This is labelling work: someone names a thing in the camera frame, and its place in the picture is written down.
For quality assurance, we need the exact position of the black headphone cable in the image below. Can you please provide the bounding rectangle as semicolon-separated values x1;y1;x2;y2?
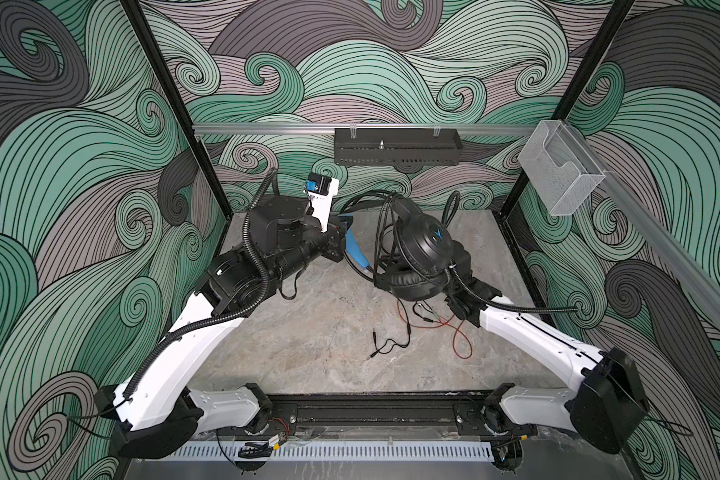
335;190;463;360

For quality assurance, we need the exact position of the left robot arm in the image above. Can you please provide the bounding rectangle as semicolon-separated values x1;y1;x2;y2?
97;192;346;459

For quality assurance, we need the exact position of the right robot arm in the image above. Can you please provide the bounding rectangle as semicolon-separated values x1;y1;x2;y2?
446;244;649;454

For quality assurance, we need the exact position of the black perforated metal tray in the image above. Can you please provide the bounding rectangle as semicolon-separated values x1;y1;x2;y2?
333;129;464;169

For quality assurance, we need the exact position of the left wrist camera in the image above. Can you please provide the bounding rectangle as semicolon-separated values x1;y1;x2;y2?
305;172;340;233

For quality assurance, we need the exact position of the right arm corrugated cable hose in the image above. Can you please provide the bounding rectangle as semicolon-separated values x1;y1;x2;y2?
441;190;578;316

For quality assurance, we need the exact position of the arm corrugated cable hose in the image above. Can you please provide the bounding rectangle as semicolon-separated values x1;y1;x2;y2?
441;190;578;316
122;169;280;400

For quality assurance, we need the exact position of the clear plastic wall bin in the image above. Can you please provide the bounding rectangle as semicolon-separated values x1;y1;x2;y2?
518;120;605;217

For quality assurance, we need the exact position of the aluminium rail back wall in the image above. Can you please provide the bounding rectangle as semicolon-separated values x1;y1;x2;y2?
192;122;535;136

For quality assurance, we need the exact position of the aluminium rail wall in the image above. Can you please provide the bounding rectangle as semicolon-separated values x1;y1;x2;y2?
572;129;720;331
192;122;535;136

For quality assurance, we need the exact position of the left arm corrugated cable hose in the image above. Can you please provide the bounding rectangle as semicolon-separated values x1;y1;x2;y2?
122;169;280;400

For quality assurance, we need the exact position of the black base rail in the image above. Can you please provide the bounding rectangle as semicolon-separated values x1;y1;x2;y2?
246;390;502;435

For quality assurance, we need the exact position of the black frame post left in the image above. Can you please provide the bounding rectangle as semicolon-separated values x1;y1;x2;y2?
120;0;234;221

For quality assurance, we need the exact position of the black frame post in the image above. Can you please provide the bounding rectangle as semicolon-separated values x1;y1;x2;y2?
120;0;234;221
495;0;634;223

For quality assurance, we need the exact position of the black frame post right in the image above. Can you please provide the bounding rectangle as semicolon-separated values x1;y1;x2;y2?
495;0;634;223

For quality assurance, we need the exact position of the white slotted cable duct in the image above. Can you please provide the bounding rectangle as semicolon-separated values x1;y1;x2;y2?
165;440;494;463

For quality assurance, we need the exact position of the aluminium rail right wall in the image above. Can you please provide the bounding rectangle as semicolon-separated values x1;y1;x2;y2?
572;129;720;331

